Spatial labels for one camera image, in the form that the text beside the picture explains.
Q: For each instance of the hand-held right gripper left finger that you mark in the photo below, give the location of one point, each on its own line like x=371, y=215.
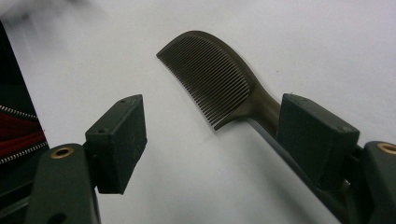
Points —
x=118, y=146

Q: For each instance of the white table board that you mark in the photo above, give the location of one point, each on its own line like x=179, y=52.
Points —
x=193, y=174

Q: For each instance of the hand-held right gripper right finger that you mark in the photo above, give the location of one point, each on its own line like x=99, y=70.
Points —
x=314, y=140

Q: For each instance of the dark brown stick utensil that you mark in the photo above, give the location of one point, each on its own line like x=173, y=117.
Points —
x=214, y=74

